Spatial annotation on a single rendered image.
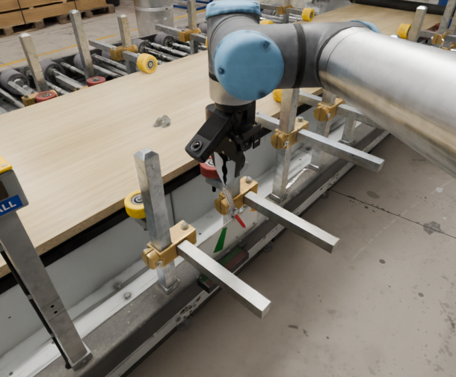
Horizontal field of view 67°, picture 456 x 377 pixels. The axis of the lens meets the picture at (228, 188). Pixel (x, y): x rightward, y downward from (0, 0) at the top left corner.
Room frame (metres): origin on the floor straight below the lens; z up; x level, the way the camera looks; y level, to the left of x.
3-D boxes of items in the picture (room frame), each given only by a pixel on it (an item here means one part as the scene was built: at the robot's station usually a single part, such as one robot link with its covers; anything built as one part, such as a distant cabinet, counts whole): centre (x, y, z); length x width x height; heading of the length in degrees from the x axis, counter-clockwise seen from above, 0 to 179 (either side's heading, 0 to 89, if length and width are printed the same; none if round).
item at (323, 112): (1.14, -0.36, 0.95); 0.14 x 0.06 x 0.05; 138
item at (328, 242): (0.72, -0.10, 0.84); 0.43 x 0.03 x 0.04; 48
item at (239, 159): (0.61, -0.01, 1.08); 0.05 x 0.02 x 0.09; 47
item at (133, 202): (0.68, 0.23, 0.85); 0.08 x 0.08 x 0.11
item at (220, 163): (0.65, 0.00, 1.04); 0.06 x 0.03 x 0.09; 137
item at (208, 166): (0.85, 0.04, 0.85); 0.08 x 0.08 x 0.11
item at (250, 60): (0.52, -0.03, 1.32); 0.12 x 0.12 x 0.09; 7
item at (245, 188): (0.77, -0.02, 0.85); 0.14 x 0.06 x 0.05; 138
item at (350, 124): (1.30, -0.51, 0.93); 0.04 x 0.04 x 0.48; 48
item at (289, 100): (0.94, -0.18, 0.89); 0.04 x 0.04 x 0.48; 48
